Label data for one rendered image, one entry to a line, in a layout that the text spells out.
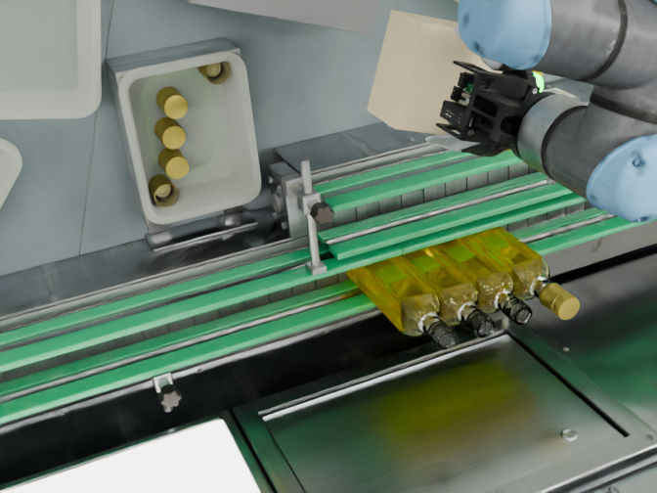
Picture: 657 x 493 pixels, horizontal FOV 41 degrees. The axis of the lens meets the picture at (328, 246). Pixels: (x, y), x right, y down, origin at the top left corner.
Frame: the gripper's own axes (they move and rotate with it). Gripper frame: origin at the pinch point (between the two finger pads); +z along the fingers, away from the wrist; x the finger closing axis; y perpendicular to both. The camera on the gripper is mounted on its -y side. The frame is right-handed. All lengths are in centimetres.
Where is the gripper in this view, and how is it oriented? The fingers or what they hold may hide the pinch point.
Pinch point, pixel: (459, 81)
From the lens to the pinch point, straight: 104.5
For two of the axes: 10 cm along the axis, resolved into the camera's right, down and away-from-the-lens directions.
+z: -3.8, -4.1, 8.3
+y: -9.0, -0.5, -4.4
